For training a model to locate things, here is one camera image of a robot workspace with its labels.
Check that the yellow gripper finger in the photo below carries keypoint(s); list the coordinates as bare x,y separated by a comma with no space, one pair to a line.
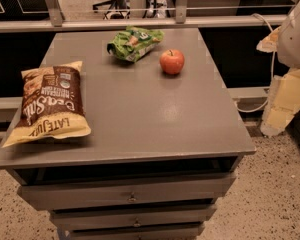
283,103
269,43

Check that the green rice chip bag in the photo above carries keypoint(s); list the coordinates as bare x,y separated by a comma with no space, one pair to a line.
133,43

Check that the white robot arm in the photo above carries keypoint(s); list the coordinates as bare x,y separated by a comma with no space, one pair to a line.
288,46

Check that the brown chip bag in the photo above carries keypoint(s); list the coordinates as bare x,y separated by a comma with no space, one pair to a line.
51,105

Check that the red apple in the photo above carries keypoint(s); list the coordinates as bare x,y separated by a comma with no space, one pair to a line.
172,61

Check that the grey drawer cabinet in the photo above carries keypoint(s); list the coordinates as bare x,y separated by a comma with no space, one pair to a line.
162,148

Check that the black office chair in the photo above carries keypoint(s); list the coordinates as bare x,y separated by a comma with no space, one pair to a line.
111,0

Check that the metal railing frame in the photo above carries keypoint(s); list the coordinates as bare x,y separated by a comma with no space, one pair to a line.
80,15

